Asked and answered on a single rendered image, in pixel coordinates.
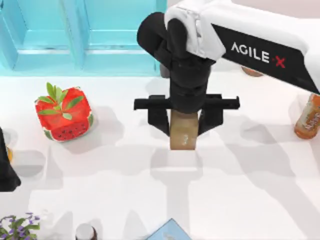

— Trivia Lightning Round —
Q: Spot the orange bottle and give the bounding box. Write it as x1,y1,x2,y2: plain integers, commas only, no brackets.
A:
294,93,320,141

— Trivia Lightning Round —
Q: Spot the tan brown block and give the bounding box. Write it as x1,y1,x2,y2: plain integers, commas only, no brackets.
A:
169,111,200,152

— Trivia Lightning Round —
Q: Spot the watermelon print plant pot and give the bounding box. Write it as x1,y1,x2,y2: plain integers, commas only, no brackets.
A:
34,82,95,143

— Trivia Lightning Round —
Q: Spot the light blue rack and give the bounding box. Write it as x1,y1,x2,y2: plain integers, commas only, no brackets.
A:
0,0,168,77

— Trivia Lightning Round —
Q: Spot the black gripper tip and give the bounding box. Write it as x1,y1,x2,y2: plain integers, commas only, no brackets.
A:
0,127,22,193

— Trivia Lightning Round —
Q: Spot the purple flower plant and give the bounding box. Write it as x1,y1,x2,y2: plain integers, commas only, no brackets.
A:
0,212,41,240

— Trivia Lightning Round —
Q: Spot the brown round object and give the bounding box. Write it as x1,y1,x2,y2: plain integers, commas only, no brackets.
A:
241,65,264,77

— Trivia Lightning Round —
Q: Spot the blue book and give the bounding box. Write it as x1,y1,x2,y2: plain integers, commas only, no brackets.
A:
146,218,195,240

